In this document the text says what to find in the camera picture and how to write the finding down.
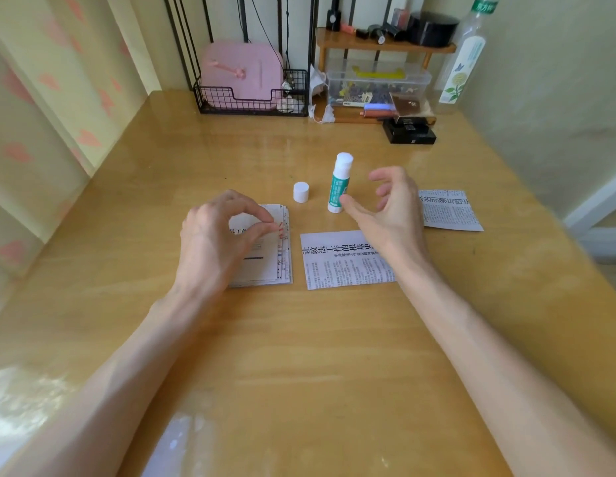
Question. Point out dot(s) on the person's right hand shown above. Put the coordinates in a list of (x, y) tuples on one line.
[(400, 228)]

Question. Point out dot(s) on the person's left hand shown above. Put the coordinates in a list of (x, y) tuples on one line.
[(208, 243)]

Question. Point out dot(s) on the person's left thumb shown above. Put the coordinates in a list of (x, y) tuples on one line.
[(250, 231)]

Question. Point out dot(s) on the person's right thumb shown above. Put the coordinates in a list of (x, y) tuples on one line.
[(360, 209)]

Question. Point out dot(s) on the person's right middle finger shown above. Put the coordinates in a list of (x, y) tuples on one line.
[(386, 187)]

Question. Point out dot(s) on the stack of newspaper clippings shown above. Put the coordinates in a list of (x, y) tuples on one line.
[(268, 265)]

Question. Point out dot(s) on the person's right forearm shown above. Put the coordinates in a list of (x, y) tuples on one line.
[(496, 372)]

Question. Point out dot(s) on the person's left forearm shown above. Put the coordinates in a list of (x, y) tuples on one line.
[(114, 382)]

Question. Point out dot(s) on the green white glue stick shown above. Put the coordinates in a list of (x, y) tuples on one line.
[(339, 186)]

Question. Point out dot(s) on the black flat box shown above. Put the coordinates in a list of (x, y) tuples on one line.
[(409, 133)]

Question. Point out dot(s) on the wide newspaper clipping bold headline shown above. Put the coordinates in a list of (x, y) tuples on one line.
[(337, 265)]

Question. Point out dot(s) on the white glue stick cap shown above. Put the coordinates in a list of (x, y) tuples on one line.
[(301, 192)]

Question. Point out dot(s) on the small newspaper clipping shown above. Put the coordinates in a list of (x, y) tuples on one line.
[(452, 211)]

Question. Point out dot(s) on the orange red tube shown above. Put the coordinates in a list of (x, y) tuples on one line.
[(380, 110)]

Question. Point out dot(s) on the brown small box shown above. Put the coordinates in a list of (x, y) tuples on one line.
[(409, 105)]

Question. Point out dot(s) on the clear plastic storage box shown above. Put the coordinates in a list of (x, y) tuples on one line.
[(377, 84)]

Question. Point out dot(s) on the crumpled white paper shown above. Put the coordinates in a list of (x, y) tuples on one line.
[(319, 84)]

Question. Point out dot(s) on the wooden desk shelf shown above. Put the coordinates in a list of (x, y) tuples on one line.
[(367, 43)]

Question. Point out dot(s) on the clear plastic bottle flower label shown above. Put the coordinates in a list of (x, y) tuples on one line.
[(467, 59)]

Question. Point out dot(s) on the pink storage case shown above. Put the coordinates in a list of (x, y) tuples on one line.
[(240, 69)]

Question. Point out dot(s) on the pink lipstick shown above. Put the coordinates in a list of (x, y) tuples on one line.
[(348, 28)]

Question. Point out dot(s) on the black round box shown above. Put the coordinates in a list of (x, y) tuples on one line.
[(432, 29)]

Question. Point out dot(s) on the black small bottle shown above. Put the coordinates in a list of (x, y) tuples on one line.
[(333, 17)]

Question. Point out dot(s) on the black metal rack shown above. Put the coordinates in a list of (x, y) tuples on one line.
[(208, 24)]

